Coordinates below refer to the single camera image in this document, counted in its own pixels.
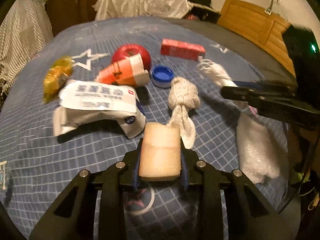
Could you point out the orange printed paper cup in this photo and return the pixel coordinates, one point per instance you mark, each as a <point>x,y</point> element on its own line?
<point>129,71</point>

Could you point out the silver satin cloth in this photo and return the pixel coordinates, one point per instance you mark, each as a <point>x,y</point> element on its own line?
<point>106,9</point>

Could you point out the blue checked bed sheet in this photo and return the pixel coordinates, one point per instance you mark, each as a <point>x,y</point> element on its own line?
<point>38,165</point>

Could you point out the red apple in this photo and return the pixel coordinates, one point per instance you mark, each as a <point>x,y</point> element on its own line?
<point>128,50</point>

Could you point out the white bubble wrap sheet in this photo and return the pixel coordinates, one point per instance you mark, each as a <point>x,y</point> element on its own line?
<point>258,157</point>

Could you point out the striped hanging cloth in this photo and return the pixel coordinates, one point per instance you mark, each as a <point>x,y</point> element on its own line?
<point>25,31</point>

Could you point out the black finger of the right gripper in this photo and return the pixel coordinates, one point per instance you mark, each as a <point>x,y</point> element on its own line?
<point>263,95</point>

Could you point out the white knotted sock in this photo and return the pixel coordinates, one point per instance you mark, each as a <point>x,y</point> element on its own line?
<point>183,97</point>

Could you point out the blue bottle cap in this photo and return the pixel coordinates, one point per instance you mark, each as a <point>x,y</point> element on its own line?
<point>162,76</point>

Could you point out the wall cable lamp arm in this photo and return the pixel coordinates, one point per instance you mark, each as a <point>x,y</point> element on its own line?
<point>268,10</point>

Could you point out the beige foam block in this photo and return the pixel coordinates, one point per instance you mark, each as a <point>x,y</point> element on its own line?
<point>160,158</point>

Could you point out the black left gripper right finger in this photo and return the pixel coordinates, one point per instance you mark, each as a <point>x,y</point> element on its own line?
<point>229,204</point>

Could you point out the yellow crumpled wrapper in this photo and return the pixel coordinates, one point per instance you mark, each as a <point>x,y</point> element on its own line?
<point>56,77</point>

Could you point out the white wet wipes pack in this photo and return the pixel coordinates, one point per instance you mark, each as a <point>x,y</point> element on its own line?
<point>84,102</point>

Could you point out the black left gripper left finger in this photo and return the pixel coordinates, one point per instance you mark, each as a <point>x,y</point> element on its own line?
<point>92,201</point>

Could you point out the red cardboard box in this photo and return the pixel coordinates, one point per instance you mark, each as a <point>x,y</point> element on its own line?
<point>181,49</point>

